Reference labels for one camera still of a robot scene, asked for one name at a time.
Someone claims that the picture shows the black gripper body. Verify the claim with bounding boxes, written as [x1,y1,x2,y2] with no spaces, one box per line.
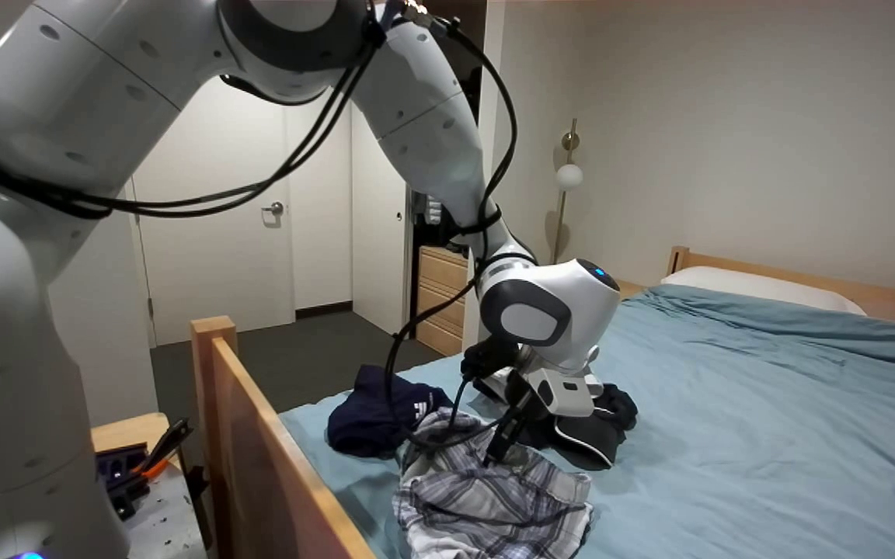
[496,370,561,435]

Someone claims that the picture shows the globe wall lamp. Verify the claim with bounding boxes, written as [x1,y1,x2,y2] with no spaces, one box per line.
[548,119,589,267]

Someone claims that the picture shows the white closet door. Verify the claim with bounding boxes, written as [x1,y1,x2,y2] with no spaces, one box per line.
[349,97,418,346]

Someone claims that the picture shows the white room door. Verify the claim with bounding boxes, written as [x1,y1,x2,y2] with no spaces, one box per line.
[130,81,302,347]

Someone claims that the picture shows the navy blue garment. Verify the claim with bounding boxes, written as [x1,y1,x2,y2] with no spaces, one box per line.
[323,363,457,462]

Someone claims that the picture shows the white pillow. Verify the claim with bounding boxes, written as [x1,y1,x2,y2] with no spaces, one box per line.
[662,264,870,319]

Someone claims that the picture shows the wooden dresser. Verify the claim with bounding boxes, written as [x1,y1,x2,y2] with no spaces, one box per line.
[414,241,474,361]

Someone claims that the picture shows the light blue bed sheet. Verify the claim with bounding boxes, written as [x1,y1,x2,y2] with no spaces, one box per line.
[281,282,895,559]

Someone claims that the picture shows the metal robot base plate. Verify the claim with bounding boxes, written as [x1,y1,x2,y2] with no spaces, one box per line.
[118,468,208,559]

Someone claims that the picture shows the grey plaid pajama pants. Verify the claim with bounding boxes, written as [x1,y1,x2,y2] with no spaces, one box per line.
[392,403,597,559]

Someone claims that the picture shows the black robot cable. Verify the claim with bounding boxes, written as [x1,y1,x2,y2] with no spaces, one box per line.
[0,0,536,531]

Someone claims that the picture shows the small wooden table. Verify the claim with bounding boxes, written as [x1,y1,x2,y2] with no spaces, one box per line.
[87,411,173,458]

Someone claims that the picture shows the wooden bed frame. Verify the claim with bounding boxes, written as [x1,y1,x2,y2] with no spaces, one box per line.
[191,246,895,559]

